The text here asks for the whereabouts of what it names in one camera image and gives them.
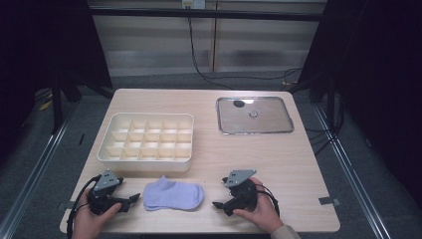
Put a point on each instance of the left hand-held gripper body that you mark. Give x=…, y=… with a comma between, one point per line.
x=106, y=181

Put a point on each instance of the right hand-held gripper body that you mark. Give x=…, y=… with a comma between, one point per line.
x=244, y=195

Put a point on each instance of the light purple sock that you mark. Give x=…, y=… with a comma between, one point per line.
x=172, y=195

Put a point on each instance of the cream divided storage box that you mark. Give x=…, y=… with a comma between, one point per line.
x=147, y=139

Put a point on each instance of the person's right hand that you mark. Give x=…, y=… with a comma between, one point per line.
x=263, y=212

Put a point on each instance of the person's left hand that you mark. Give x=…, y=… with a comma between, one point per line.
x=86, y=222

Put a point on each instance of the small black floor item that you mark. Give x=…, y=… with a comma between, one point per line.
x=81, y=139

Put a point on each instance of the grey tape strip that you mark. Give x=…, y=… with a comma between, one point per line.
x=329, y=200
x=63, y=205

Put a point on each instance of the metal tray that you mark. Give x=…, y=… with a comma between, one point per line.
x=253, y=121

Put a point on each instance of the black metal stand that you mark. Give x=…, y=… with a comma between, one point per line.
x=57, y=99

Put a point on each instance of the yellow floor item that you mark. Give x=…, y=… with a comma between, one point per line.
x=45, y=105

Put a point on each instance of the black horizontal bar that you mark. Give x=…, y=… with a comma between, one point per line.
x=205, y=14

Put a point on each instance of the metal floor rail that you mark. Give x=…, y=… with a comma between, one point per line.
x=351, y=166
x=36, y=166

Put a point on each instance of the white wall power outlet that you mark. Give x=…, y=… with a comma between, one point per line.
x=194, y=4

